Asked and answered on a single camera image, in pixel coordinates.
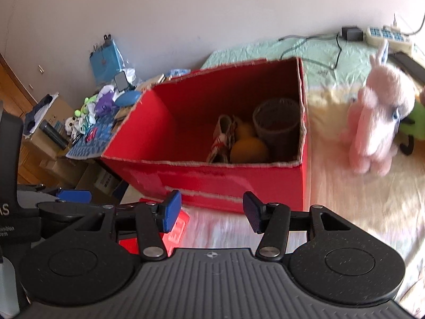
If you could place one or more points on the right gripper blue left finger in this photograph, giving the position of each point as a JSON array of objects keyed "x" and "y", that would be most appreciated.
[{"x": 168, "y": 212}]

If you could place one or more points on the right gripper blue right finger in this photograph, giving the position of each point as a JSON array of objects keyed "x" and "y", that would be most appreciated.
[{"x": 255, "y": 211}]

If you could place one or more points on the small red gift box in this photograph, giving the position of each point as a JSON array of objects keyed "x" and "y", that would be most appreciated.
[{"x": 127, "y": 236}]

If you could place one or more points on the orange fruit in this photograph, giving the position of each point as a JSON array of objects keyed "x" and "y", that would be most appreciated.
[{"x": 249, "y": 150}]

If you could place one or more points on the large red cardboard box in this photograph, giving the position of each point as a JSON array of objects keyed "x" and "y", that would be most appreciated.
[{"x": 164, "y": 141}]

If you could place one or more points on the brown paper cup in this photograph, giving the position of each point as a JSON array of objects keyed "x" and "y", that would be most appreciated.
[{"x": 277, "y": 123}]

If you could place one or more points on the stack of books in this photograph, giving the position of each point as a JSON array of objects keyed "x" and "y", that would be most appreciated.
[{"x": 143, "y": 87}]

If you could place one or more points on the blue oval case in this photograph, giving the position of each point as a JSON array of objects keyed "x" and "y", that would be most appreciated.
[{"x": 128, "y": 98}]

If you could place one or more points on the purple plush toy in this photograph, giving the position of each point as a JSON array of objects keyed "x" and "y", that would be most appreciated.
[{"x": 105, "y": 104}]

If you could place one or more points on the pink plush rabbit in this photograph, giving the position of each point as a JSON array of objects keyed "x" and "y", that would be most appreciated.
[{"x": 373, "y": 119}]

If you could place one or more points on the green bed sheet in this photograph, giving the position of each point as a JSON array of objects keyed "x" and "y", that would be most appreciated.
[{"x": 391, "y": 208}]

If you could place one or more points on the blue paper bag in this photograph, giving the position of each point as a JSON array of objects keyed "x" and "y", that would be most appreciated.
[{"x": 106, "y": 61}]

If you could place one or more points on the green yellow plush toy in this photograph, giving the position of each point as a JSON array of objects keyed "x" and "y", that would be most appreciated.
[{"x": 413, "y": 127}]

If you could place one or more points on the black power adapter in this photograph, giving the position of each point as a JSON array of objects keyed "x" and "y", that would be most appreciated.
[{"x": 352, "y": 34}]

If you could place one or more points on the black flat remote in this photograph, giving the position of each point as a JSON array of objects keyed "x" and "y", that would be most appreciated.
[{"x": 409, "y": 65}]

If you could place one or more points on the white power strip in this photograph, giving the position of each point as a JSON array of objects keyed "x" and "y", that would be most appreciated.
[{"x": 398, "y": 42}]

